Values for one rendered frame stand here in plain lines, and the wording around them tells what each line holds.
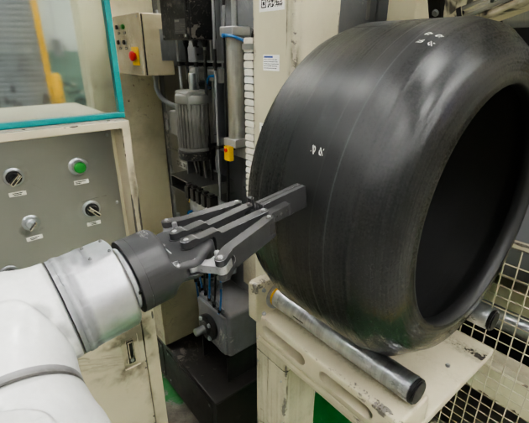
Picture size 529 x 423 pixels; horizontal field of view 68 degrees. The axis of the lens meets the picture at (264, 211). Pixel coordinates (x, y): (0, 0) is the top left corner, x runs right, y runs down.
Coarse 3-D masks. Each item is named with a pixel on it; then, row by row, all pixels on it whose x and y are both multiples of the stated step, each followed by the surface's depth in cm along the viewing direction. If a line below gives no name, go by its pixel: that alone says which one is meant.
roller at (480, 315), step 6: (480, 306) 79; (486, 306) 79; (474, 312) 79; (480, 312) 78; (486, 312) 78; (492, 312) 77; (498, 312) 79; (468, 318) 80; (474, 318) 79; (480, 318) 78; (486, 318) 77; (492, 318) 77; (498, 318) 79; (480, 324) 78; (486, 324) 77; (492, 324) 77
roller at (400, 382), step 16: (272, 304) 85; (288, 304) 81; (304, 320) 77; (320, 336) 74; (336, 336) 72; (352, 352) 69; (368, 352) 67; (368, 368) 66; (384, 368) 64; (400, 368) 64; (384, 384) 64; (400, 384) 62; (416, 384) 61; (416, 400) 62
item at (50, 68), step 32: (0, 0) 65; (32, 0) 68; (64, 0) 71; (96, 0) 74; (0, 32) 66; (32, 32) 69; (64, 32) 72; (96, 32) 76; (0, 64) 68; (32, 64) 71; (64, 64) 74; (96, 64) 77; (0, 96) 69; (32, 96) 72; (64, 96) 75; (96, 96) 79; (0, 128) 70
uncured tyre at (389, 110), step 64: (320, 64) 56; (384, 64) 49; (448, 64) 46; (512, 64) 52; (320, 128) 51; (384, 128) 45; (448, 128) 46; (512, 128) 77; (256, 192) 59; (320, 192) 49; (384, 192) 45; (448, 192) 91; (512, 192) 79; (320, 256) 51; (384, 256) 47; (448, 256) 87; (320, 320) 65; (384, 320) 53; (448, 320) 66
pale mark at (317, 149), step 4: (312, 140) 51; (312, 144) 51; (316, 144) 51; (320, 144) 50; (324, 144) 50; (312, 148) 51; (316, 148) 51; (320, 148) 50; (324, 148) 50; (308, 152) 51; (312, 152) 51; (316, 152) 50; (320, 152) 50; (324, 152) 49; (308, 156) 51; (312, 156) 51; (316, 156) 50; (320, 156) 50; (320, 160) 50
